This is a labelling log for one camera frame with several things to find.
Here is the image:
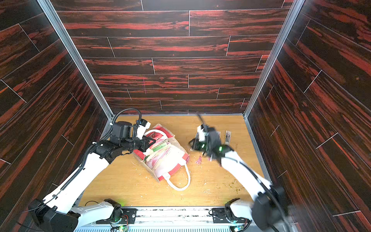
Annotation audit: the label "folding fan dark blue print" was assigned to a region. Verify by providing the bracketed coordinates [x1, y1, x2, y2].
[225, 130, 231, 145]

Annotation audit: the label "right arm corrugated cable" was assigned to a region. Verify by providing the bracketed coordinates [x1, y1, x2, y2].
[197, 113, 290, 232]

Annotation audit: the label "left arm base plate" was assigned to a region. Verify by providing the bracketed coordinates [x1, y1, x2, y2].
[96, 207, 137, 226]

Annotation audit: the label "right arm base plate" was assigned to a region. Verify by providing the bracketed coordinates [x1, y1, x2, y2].
[208, 206, 252, 224]

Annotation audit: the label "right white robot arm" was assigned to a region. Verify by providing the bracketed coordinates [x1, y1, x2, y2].
[189, 124, 291, 232]

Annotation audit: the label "fans inside tote bag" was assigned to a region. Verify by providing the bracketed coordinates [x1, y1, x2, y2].
[145, 140, 171, 170]

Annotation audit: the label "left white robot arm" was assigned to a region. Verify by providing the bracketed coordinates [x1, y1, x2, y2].
[29, 119, 155, 232]

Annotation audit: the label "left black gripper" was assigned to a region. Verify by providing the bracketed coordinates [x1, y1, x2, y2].
[120, 134, 156, 153]

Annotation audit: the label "folding fan pink tassel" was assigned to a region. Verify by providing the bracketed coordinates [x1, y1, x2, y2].
[195, 156, 203, 165]

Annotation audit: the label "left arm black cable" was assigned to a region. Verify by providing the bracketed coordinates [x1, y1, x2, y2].
[37, 108, 143, 204]

